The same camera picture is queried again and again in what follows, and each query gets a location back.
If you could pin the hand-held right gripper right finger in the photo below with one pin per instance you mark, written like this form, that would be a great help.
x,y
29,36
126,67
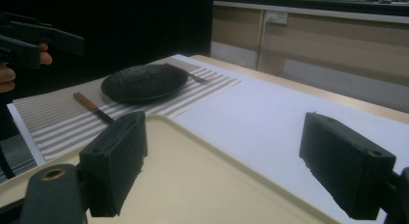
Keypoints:
x,y
347,166

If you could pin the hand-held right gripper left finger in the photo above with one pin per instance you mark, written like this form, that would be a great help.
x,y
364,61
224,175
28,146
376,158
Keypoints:
x,y
112,162

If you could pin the striped placemat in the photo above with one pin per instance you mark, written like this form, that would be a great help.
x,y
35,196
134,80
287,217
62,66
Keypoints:
x,y
106,111

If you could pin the cream plastic tray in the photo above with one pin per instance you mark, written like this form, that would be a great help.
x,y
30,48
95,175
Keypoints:
x,y
180,182

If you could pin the black round plate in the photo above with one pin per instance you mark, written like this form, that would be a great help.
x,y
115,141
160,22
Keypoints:
x,y
144,82

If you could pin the beige wooden cabinet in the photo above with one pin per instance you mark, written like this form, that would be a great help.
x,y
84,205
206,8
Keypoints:
x,y
308,40

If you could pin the white wall socket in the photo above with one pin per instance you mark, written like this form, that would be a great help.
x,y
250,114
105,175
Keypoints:
x,y
276,17

